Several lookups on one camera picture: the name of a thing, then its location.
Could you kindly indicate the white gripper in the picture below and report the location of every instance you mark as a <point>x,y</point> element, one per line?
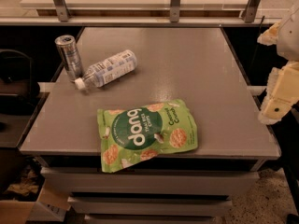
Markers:
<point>290,37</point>

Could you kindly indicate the green rice chip bag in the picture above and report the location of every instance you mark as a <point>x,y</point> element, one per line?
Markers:
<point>131,136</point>

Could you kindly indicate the grey drawer cabinet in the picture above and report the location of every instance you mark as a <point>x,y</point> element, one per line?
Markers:
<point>180,189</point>

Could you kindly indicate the clear plastic water bottle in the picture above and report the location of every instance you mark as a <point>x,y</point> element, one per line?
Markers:
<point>110,69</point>

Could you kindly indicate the silver drink can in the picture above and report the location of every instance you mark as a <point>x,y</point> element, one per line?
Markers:
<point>68,50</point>

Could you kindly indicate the white shelf with metal brackets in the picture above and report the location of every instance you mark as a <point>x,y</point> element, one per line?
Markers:
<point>176,13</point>

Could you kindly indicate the black chair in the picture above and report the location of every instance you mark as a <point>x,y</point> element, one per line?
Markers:
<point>19,89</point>

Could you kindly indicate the cardboard box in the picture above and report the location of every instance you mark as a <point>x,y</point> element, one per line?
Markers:
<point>50,205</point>

